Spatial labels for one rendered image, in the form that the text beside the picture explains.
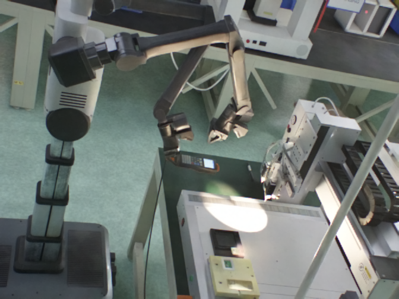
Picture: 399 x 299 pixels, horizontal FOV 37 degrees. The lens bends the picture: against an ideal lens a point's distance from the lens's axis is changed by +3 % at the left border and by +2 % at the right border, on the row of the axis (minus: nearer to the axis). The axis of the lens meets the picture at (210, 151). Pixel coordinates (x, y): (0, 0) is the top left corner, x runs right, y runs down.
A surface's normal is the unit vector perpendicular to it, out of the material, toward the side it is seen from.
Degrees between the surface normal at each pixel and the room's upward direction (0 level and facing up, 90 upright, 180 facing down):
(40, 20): 90
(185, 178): 0
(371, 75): 0
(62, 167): 90
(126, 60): 109
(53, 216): 90
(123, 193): 0
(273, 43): 90
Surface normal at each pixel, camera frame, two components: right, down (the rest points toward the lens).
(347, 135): 0.15, 0.59
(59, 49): -0.22, -0.75
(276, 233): 0.28, -0.80
